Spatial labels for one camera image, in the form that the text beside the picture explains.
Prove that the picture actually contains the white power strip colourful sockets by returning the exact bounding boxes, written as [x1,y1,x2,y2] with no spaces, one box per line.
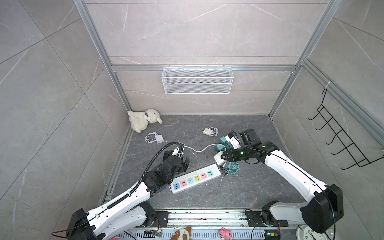
[170,164,221,194]

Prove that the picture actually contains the white black-cabled plug adapter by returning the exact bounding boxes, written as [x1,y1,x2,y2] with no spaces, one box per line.
[214,151,229,176]

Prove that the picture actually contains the teal charger adapter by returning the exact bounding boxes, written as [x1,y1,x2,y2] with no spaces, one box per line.
[219,136,230,145]
[215,144,226,152]

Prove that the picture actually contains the white power strip cord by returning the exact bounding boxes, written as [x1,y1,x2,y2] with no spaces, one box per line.
[178,143,226,154]

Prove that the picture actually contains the white charger with cable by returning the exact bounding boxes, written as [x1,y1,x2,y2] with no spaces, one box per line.
[145,132,164,144]
[203,127,219,137]

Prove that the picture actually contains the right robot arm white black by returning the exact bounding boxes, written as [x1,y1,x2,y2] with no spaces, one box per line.
[220,129,344,234]

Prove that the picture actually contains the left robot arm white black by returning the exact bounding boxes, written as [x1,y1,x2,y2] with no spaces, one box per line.
[51,142,190,240]

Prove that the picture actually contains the white plush lamb toy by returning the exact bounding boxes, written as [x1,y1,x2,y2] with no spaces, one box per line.
[128,109,163,133]

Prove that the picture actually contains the brown white plush dog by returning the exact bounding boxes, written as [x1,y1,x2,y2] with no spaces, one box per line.
[171,226,192,240]

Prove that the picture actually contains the pink plush toy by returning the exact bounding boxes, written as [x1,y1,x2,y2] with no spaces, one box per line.
[219,228,233,240]

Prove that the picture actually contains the white alarm clock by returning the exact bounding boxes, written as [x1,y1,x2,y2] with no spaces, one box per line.
[296,225,328,240]

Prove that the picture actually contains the teal tangled cable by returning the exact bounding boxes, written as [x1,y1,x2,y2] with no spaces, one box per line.
[221,142,240,175]

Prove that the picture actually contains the white charger with coiled cable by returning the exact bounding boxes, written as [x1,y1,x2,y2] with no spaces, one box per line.
[145,132,164,144]

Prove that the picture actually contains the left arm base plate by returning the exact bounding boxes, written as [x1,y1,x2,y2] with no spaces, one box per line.
[151,211,170,229]

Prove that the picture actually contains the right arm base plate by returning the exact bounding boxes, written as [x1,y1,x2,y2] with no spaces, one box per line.
[244,209,289,228]

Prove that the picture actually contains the white wire mesh basket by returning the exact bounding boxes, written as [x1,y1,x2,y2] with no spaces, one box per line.
[162,67,234,95]

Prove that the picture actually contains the black wire hook rack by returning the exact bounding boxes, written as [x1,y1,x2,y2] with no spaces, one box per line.
[308,89,384,171]

